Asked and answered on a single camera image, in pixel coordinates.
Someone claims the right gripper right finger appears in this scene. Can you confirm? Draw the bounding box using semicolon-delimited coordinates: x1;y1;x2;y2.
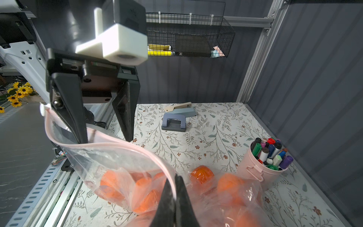
175;175;200;227

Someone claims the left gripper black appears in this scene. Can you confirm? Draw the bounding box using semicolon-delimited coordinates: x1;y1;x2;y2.
46;48;140;144

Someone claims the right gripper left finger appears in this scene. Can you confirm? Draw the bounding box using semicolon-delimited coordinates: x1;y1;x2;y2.
150;180;175;227

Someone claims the clear zip-top bag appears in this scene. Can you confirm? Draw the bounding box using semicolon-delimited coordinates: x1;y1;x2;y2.
183;165;272;227
40;104;177;227

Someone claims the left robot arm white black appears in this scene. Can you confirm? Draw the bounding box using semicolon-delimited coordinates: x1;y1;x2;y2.
1;1;147;144

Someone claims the orange in bag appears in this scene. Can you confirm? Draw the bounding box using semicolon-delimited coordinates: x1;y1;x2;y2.
95;170;133;203
131;176;166;214

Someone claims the yellow item in black basket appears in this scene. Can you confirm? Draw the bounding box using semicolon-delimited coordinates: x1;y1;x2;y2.
147;44;175;56

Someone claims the pink pen cup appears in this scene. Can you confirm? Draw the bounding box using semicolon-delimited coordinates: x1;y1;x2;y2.
237;137;294;191

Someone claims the black notebook in basket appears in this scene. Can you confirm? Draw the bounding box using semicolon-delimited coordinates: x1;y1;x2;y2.
175;35;211;57

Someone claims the black wire wall basket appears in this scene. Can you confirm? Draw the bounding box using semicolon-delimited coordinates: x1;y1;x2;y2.
145;1;235;58

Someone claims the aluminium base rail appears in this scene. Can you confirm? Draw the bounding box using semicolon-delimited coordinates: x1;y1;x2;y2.
1;103;120;227

